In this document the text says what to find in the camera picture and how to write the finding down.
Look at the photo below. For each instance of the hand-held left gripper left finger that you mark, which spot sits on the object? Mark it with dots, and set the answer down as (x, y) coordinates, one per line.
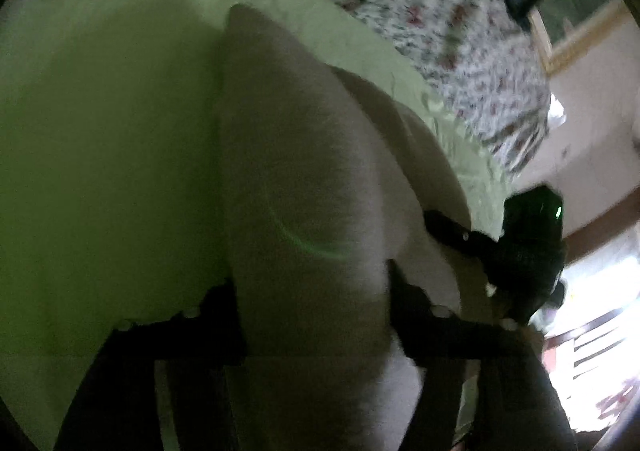
(210, 326)

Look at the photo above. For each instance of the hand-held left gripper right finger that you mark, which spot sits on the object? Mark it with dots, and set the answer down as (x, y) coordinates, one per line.
(415, 311)

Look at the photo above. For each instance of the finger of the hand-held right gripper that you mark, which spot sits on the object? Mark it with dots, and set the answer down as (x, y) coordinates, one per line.
(455, 233)

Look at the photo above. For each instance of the beige sweater with brown hem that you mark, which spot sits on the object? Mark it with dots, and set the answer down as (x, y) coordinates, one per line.
(320, 191)

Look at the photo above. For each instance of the green bed sheet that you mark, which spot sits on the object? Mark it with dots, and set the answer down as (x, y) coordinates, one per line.
(110, 156)

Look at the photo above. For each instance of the floral quilt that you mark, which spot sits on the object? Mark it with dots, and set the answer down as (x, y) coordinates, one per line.
(430, 21)

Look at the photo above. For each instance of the framed picture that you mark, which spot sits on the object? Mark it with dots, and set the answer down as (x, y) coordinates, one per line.
(580, 28)

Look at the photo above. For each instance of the wooden furniture frame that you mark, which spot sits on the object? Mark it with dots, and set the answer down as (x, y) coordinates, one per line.
(595, 336)

